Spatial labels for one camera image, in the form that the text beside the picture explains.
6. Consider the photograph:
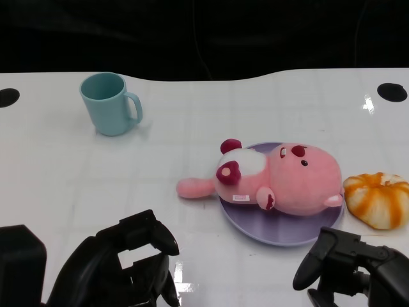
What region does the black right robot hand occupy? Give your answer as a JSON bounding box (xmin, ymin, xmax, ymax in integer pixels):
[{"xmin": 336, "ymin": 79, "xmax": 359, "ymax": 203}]
[{"xmin": 293, "ymin": 226, "xmax": 409, "ymax": 307}]

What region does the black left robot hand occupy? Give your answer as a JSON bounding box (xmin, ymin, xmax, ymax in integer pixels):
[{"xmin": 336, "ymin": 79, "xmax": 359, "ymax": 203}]
[{"xmin": 0, "ymin": 209, "xmax": 180, "ymax": 307}]

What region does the pink plush beaver doll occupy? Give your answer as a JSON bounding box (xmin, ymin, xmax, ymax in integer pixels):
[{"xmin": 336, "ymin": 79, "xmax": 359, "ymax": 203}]
[{"xmin": 176, "ymin": 138, "xmax": 345, "ymax": 216}]

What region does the purple plastic plate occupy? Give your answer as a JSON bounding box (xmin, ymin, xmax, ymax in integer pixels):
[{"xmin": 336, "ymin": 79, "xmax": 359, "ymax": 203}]
[{"xmin": 217, "ymin": 142, "xmax": 346, "ymax": 247}]

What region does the orange white pumpkin toy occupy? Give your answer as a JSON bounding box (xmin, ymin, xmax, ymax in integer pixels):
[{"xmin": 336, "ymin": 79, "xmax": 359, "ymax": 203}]
[{"xmin": 343, "ymin": 172, "xmax": 409, "ymax": 230}]

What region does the teal plastic mug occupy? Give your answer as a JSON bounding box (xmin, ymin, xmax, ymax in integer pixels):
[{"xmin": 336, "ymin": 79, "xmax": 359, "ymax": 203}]
[{"xmin": 79, "ymin": 72, "xmax": 144, "ymax": 137}]

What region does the black table grommet hole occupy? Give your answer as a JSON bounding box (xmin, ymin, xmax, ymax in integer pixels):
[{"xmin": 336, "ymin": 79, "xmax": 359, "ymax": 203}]
[
  {"xmin": 0, "ymin": 88, "xmax": 20, "ymax": 109},
  {"xmin": 376, "ymin": 83, "xmax": 408, "ymax": 104}
]

